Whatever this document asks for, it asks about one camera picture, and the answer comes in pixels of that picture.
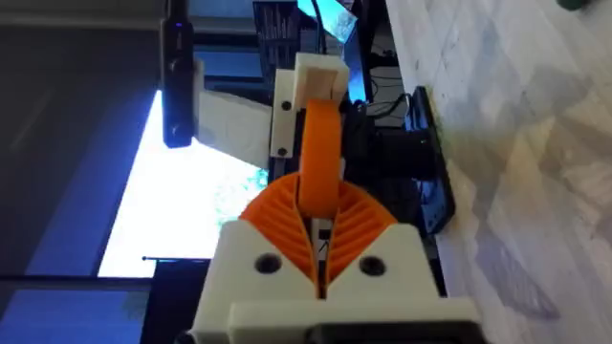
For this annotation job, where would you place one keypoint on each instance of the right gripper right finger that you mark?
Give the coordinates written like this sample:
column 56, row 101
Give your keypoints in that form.
column 382, row 282

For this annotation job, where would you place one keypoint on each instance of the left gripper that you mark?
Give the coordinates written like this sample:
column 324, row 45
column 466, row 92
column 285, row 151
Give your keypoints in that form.
column 234, row 125

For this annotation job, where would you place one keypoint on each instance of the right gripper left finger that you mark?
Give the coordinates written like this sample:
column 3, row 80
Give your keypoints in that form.
column 248, row 282

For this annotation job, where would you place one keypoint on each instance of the bright screen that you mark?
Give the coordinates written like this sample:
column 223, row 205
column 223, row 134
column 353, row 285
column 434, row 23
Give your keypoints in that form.
column 167, row 210

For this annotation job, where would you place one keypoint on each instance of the green round object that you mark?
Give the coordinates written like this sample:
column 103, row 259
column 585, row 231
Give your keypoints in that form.
column 572, row 4

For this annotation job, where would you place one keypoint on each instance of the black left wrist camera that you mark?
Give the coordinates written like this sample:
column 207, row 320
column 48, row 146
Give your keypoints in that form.
column 178, row 76

